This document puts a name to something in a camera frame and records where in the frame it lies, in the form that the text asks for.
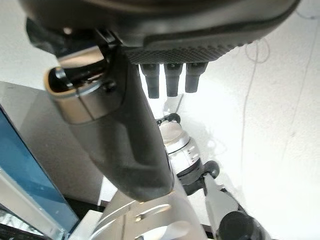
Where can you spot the blue glass panel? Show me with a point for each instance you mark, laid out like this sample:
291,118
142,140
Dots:
27,170

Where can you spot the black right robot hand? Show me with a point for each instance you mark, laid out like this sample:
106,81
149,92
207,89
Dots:
130,140

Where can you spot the white metal frame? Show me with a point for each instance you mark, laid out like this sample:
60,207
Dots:
22,200

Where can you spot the grey cabinet panel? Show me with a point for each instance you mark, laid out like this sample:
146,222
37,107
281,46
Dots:
55,140

